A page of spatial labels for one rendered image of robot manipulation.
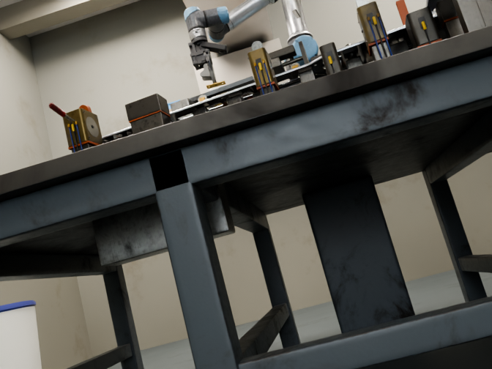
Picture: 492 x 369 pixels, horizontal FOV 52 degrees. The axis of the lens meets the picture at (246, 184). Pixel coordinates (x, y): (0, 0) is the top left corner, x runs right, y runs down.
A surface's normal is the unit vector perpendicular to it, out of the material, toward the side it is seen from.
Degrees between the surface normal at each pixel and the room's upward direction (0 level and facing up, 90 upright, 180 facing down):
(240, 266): 90
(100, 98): 90
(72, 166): 90
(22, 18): 90
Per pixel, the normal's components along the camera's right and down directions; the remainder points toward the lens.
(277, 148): -0.15, -0.15
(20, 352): 0.81, -0.25
